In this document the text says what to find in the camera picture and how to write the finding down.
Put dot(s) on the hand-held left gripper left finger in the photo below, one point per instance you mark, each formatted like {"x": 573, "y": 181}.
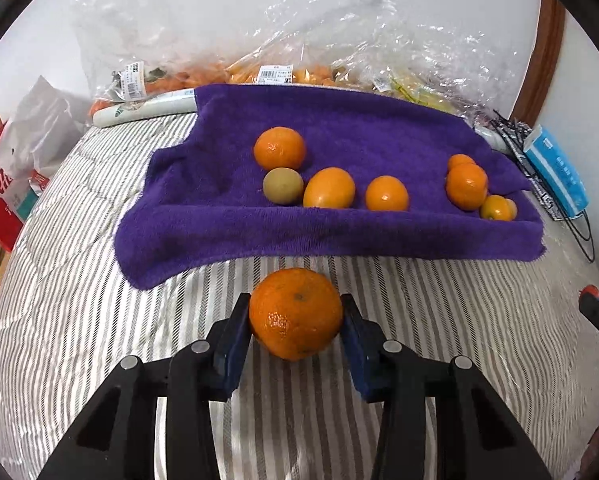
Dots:
{"x": 234, "y": 355}

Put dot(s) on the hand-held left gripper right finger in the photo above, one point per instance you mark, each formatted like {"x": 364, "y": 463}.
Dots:
{"x": 354, "y": 355}

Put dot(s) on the small orange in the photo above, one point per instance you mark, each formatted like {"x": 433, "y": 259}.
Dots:
{"x": 459, "y": 159}
{"x": 494, "y": 207}

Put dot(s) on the yellow-green round fruit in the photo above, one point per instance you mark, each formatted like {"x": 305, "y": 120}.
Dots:
{"x": 283, "y": 186}

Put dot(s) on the orange with stem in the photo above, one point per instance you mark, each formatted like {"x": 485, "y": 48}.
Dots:
{"x": 467, "y": 186}

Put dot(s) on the purple towel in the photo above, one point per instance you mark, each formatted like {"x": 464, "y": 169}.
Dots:
{"x": 229, "y": 240}

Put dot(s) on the blue tissue box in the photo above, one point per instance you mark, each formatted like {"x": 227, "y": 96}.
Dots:
{"x": 554, "y": 170}

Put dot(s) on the striped bed quilt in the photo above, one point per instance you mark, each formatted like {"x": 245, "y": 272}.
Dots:
{"x": 79, "y": 310}

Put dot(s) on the white paper roll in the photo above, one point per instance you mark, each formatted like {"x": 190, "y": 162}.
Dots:
{"x": 144, "y": 107}

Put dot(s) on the clear bag of yellow fruit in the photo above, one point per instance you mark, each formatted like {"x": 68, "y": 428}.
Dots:
{"x": 419, "y": 95}

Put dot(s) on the clear bag of leafy oranges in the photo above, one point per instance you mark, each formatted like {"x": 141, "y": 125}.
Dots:
{"x": 132, "y": 80}

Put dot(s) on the grey plastic bag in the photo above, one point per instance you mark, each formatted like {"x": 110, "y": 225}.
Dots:
{"x": 39, "y": 110}

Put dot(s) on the brown wooden door frame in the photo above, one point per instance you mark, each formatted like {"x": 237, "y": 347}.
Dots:
{"x": 544, "y": 45}

